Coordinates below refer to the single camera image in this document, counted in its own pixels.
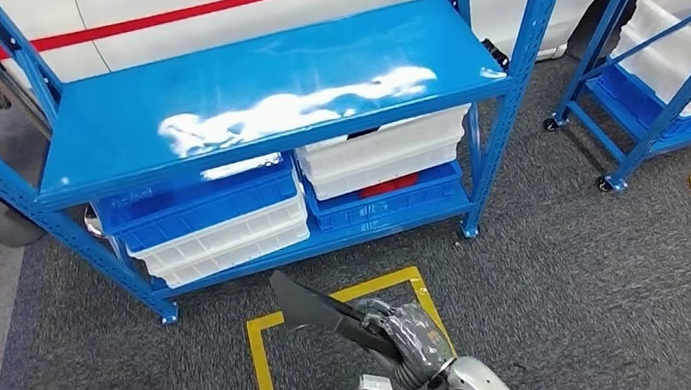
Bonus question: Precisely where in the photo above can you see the blue metal shelf rack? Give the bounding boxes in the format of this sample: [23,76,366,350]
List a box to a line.
[0,0,630,348]

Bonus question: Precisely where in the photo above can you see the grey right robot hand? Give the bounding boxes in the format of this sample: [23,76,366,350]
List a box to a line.
[353,287,460,383]

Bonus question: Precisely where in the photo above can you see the black plastic plate bracket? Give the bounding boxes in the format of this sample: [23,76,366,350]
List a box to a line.
[267,254,409,377]

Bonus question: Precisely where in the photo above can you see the black stanchion with round base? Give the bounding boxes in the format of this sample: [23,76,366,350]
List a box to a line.
[0,204,50,251]

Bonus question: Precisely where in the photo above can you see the yellow floor tape square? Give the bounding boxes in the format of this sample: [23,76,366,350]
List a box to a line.
[240,262,463,390]

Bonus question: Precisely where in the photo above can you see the red plastic item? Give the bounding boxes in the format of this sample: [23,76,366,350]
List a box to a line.
[357,172,424,200]

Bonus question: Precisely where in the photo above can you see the blue plastic crate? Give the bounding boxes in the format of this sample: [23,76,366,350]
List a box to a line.
[583,51,691,155]

